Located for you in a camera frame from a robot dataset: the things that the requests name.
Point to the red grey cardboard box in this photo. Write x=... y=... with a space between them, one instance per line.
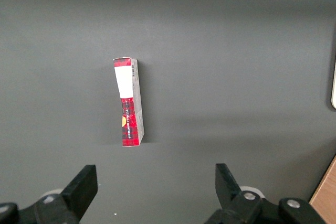
x=128 y=103

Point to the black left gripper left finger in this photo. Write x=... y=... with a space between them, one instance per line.
x=78 y=190

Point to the oak wooden drawer cabinet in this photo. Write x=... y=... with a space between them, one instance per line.
x=326 y=200

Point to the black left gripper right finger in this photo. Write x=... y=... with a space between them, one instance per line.
x=228 y=195

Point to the beige plastic tray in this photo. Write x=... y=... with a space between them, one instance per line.
x=334 y=87

